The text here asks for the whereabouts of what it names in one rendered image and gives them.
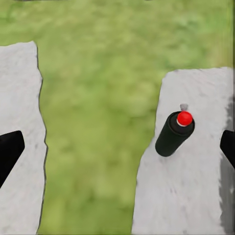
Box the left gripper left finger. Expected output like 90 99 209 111
0 130 25 188

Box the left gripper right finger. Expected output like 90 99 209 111
218 130 235 168

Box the pesticide atomizer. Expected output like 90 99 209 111
155 103 195 157

